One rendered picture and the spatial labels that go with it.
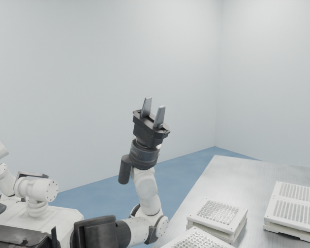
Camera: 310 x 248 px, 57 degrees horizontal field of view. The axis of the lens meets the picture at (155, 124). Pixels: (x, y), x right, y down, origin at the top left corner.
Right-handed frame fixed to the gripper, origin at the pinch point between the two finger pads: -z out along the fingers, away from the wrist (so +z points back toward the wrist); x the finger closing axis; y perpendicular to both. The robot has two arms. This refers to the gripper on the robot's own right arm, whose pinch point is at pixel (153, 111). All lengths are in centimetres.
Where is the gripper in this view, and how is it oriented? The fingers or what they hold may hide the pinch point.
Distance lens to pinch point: 78.5
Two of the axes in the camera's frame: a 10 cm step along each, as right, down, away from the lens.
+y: 7.1, -2.9, 6.5
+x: -6.8, -5.1, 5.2
